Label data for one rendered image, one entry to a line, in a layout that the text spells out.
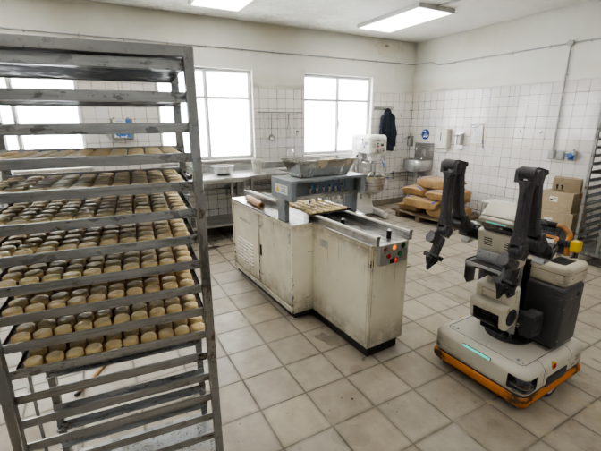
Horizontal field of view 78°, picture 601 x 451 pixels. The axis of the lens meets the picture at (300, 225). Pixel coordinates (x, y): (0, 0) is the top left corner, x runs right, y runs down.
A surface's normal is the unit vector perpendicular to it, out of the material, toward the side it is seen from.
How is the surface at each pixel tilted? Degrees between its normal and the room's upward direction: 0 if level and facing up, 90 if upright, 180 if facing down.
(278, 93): 90
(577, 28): 90
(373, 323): 90
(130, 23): 90
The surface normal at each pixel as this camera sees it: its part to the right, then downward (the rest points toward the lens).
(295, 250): 0.52, 0.23
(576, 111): -0.87, 0.14
